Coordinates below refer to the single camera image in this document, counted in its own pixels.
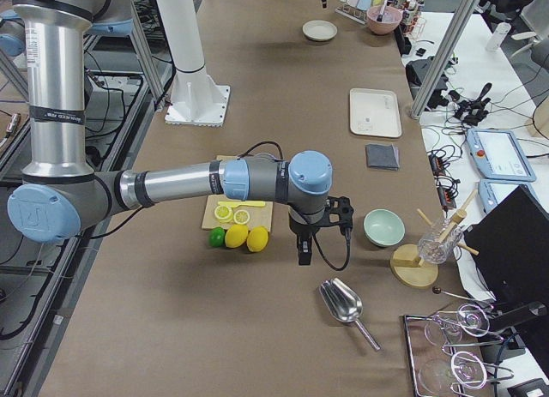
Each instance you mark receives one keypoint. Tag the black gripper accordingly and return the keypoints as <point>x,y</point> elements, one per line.
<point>301,229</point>

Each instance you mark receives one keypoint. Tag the round white plate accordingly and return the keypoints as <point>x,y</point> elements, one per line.
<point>319,30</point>

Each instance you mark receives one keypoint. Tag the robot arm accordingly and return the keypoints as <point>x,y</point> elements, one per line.
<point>61,194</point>

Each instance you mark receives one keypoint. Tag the beige rectangular tray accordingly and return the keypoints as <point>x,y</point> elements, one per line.
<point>374,112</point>

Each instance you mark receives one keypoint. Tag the yellow lemon near gripper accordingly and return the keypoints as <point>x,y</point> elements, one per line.
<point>257,239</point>

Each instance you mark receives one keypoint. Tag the wooden cutting board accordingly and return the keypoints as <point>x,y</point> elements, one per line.
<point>258,216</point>

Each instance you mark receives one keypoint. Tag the middle yellow lemon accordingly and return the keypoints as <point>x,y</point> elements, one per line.
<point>236,236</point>

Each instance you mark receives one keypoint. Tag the stainless steel scoop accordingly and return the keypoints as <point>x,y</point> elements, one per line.
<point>345,306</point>

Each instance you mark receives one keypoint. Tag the mint green bowl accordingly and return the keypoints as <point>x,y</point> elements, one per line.
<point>383,227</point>

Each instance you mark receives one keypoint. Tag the yellow plastic knife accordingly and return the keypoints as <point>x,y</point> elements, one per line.
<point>236,204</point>

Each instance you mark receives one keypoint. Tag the left lemon slice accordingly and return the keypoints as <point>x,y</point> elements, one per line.
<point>223,213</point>

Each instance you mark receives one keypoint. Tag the green lime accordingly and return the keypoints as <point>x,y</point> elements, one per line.
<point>216,237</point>

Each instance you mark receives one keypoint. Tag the wooden glass drying stand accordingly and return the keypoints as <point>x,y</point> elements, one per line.
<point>410,269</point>

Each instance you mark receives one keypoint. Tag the dark grey folded cloth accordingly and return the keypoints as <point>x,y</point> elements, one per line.
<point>385,157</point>

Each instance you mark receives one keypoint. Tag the clear glass cup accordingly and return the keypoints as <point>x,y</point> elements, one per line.
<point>439,242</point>

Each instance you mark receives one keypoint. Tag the black wine glass rack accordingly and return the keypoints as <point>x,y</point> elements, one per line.
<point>461,350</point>

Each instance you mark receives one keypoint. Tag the upper wine glass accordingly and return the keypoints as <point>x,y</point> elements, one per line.
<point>447,327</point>

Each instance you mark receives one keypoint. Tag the lower teach pendant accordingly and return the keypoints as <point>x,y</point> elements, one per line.
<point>492,191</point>

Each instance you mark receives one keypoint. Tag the teach pendant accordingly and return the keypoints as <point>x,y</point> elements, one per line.
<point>492,191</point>
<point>498,155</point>

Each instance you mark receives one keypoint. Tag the black monitor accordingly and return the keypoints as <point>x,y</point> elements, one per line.
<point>512,241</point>

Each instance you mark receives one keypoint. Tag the lower wine glass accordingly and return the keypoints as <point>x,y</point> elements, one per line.
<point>459,375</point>

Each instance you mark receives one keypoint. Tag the black clamp tool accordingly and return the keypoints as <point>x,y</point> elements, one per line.
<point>473,111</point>

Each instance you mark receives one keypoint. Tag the upper teach pendant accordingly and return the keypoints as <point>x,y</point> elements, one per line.
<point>498,155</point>

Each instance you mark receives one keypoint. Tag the pink mixing bowl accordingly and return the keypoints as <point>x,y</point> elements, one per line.
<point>391,19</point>

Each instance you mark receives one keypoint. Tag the white bottle on desk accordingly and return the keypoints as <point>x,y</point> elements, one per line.
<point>499,34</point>

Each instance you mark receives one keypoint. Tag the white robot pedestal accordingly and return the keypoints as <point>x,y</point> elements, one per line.
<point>195,97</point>

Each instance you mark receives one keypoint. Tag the white wire cup rack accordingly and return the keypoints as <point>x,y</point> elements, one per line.
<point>350,12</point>

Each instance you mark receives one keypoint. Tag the copper wire bottle rack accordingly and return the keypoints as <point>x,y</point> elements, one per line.
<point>412,24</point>

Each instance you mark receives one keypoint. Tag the aluminium frame post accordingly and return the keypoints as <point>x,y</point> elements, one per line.
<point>445,49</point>

